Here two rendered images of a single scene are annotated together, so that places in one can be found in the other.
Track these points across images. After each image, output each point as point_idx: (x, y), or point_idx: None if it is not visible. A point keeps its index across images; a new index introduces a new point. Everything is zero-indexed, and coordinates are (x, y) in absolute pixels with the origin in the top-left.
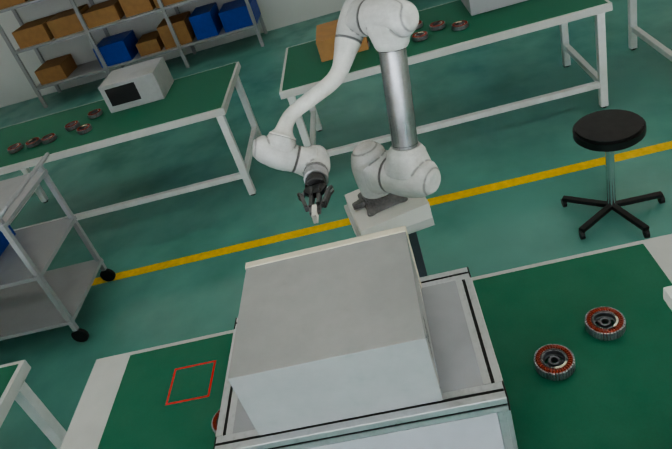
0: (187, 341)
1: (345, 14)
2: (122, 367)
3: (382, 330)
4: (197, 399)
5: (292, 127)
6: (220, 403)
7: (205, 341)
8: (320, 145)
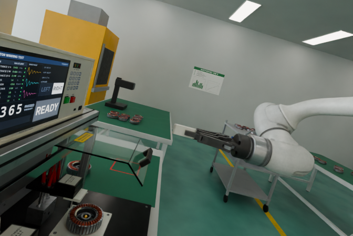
0: (159, 171)
1: None
2: (153, 154)
3: None
4: (111, 166)
5: (299, 113)
6: (100, 171)
7: (155, 175)
8: (311, 156)
